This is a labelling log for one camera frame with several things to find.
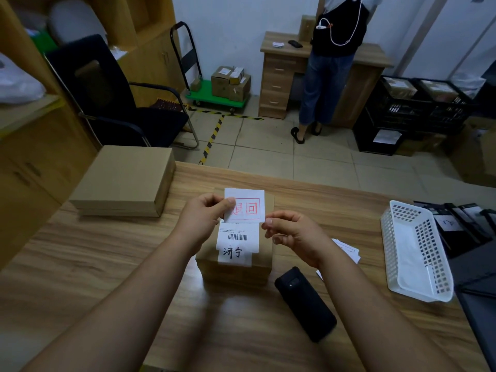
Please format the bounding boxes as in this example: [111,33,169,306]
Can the person's left hand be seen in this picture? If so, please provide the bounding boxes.
[172,193,236,256]

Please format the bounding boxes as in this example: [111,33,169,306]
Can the person's right hand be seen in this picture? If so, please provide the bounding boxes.
[261,210,336,270]

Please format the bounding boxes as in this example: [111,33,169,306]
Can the red stamped white sticker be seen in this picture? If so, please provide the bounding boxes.
[224,188,266,224]

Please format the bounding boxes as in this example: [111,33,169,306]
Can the stack of white stickers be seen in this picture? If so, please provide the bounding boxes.
[316,239,361,281]

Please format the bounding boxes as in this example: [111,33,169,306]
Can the red striped cardboard box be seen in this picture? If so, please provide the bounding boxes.
[195,187,275,287]

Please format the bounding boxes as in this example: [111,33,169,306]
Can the black handheld scanner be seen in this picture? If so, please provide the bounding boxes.
[274,266,338,344]

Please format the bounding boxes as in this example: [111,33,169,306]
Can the large plain cardboard box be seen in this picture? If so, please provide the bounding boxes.
[69,146,177,218]

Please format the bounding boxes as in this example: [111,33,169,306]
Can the person's right forearm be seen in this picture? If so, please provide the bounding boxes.
[316,245,462,372]

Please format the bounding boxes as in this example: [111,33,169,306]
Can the person's left forearm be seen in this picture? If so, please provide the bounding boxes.
[21,238,198,372]

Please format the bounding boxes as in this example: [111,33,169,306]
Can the medium taped cardboard box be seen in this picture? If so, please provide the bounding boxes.
[211,75,252,102]

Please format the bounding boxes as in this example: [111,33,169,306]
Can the stack of large cardboard boxes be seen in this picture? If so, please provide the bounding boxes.
[0,0,187,268]

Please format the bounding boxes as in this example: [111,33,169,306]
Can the labelled flat cardboard box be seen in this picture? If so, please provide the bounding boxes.
[420,80,460,102]

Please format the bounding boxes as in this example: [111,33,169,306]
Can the stack of small cardboard boxes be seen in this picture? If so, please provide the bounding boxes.
[298,15,317,42]

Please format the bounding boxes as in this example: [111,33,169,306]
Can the white perforated plastic tray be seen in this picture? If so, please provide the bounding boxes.
[380,200,454,303]

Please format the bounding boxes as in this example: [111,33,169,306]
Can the black plastic crates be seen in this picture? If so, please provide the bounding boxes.
[353,110,404,156]

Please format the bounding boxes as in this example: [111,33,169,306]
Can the pile of translucent backing papers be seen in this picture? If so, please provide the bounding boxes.
[393,228,433,295]

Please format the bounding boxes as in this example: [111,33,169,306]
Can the green platform trolley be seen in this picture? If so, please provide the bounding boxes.
[170,21,252,115]

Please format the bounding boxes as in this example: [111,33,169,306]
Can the black scanners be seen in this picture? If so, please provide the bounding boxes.
[432,207,472,256]

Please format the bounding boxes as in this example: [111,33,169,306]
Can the wooden drawer desk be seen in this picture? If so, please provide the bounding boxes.
[258,31,394,129]

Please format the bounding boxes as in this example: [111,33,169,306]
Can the black flat device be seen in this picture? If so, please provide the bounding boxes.
[445,203,489,241]
[480,209,496,233]
[459,203,495,237]

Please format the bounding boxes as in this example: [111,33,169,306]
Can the black office chair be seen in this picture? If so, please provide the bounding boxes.
[44,34,200,150]

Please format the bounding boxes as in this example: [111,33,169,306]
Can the dark metal shelf rack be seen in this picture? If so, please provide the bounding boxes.
[449,240,496,372]
[474,59,496,119]

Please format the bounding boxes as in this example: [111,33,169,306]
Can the flat brown parcel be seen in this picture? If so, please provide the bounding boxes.
[0,95,63,138]

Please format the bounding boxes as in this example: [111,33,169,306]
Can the knotted white plastic bag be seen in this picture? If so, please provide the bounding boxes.
[0,53,47,105]

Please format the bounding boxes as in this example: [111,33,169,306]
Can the grey soft parcel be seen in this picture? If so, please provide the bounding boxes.
[48,0,109,45]

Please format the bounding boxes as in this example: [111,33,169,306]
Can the small green packet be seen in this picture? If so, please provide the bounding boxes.
[29,30,59,55]

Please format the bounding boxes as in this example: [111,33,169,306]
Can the white standing air conditioner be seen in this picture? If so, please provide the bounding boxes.
[402,0,496,80]

